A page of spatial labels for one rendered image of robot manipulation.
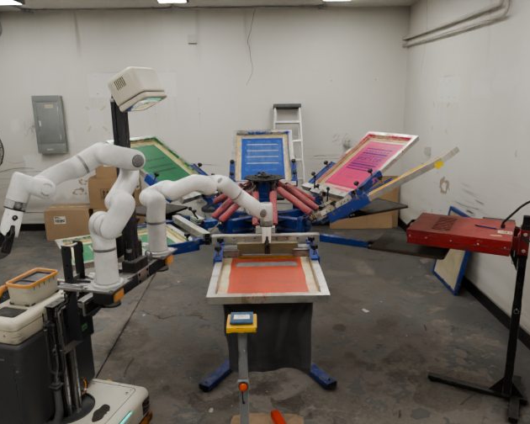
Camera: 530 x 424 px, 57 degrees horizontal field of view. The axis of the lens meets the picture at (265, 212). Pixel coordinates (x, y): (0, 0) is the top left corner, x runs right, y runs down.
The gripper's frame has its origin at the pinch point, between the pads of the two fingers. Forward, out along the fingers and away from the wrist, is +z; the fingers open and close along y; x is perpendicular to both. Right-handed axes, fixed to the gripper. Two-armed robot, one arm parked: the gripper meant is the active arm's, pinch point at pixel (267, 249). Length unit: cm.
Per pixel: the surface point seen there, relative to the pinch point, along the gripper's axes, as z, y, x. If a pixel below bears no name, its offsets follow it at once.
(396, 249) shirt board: 8, -16, 81
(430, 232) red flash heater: -7, -1, 97
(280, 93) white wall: -85, -412, 27
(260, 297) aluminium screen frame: 3, 62, -4
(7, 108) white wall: -74, -411, -348
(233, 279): 5.6, 31.6, -18.7
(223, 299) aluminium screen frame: 3, 62, -22
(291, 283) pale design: 5.9, 37.7, 11.8
